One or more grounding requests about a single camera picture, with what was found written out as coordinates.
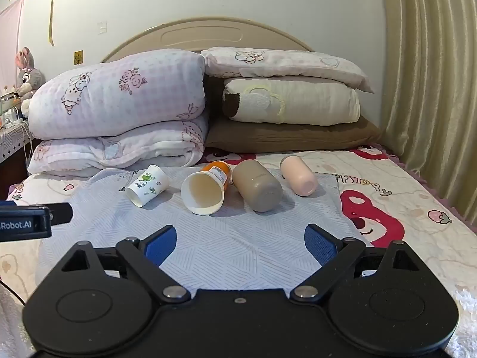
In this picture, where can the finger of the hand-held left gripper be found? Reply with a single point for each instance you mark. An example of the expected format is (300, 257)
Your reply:
(61, 212)

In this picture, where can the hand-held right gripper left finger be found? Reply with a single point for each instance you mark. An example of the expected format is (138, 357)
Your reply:
(162, 245)

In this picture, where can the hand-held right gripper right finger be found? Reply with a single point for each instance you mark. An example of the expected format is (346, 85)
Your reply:
(319, 245)

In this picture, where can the white cup with green print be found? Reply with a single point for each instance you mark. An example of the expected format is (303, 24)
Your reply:
(149, 184)

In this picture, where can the orange and white paper cup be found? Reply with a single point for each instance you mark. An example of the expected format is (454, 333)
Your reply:
(203, 194)

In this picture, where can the pink plastic cup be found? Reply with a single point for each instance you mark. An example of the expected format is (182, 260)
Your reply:
(298, 175)

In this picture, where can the taupe plastic cup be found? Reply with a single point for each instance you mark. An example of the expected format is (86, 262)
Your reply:
(257, 186)

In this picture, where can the grey textured mat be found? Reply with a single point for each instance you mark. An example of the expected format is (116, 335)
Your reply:
(238, 238)

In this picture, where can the bedside table with lace cover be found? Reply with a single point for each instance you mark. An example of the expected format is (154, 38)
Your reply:
(11, 141)

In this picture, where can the brown pillow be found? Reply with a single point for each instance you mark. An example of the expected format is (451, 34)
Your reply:
(298, 136)

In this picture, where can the folded pink floral quilt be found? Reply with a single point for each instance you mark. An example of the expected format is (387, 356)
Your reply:
(111, 97)

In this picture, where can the grey plush bunny toy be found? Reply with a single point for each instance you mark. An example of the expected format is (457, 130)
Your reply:
(28, 76)

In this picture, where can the cream pillow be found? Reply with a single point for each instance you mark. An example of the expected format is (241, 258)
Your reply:
(316, 102)

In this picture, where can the white fluffy blanket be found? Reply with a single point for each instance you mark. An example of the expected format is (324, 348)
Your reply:
(464, 317)

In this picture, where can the pink window blind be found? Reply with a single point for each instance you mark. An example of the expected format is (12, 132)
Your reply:
(9, 44)

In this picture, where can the pink checked pillow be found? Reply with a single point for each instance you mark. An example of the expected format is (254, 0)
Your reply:
(283, 65)

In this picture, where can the beige pleated curtain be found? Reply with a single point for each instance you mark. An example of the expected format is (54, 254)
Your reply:
(428, 82)

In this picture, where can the yellow tape strip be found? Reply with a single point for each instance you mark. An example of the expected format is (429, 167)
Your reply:
(52, 15)

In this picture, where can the beige wooden headboard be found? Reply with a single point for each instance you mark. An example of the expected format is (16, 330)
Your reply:
(208, 33)

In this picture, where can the yellow wall sticker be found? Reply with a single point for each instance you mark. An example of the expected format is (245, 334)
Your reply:
(78, 57)

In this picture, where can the white wall plate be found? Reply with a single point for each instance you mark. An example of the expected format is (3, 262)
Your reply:
(103, 27)

